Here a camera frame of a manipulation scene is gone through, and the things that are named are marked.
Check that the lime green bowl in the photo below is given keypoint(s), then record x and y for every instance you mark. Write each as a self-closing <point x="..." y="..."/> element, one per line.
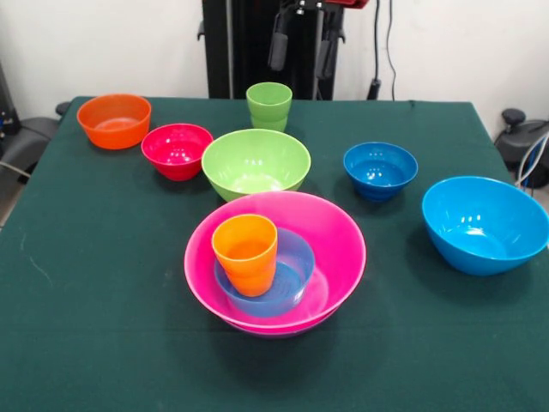
<point x="253" y="163"/>

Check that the large pink bowl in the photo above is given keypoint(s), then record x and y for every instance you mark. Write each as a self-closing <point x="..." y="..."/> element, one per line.
<point x="334" y="240"/>

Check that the small light blue bowl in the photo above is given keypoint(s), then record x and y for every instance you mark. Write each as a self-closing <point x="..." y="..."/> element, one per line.
<point x="296" y="266"/>

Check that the green cup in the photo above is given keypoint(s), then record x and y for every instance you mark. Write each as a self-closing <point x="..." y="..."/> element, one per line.
<point x="268" y="107"/>

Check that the orange bowl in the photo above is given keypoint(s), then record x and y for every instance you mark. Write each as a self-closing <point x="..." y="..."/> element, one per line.
<point x="113" y="124"/>

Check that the small pink bowl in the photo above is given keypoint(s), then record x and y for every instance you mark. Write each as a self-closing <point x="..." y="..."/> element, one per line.
<point x="176" y="150"/>

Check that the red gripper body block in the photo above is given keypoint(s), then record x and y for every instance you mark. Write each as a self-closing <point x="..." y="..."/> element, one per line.
<point x="347" y="3"/>

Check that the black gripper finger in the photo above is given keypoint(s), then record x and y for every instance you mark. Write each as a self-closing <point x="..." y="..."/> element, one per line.
<point x="278" y="47"/>
<point x="328" y="56"/>

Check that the large light blue bowl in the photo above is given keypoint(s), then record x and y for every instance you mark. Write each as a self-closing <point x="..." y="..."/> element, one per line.
<point x="484" y="206"/>

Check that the dark blue bowl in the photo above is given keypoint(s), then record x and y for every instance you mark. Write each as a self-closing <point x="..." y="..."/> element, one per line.
<point x="379" y="167"/>

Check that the orange cup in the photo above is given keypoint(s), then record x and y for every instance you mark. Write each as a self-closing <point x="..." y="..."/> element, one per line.
<point x="249" y="266"/>

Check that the purple bowl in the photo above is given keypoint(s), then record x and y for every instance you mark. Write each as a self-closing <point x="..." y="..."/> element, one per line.
<point x="279" y="335"/>

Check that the dark green tablecloth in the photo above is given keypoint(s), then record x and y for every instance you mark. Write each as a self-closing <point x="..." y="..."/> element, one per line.
<point x="128" y="343"/>

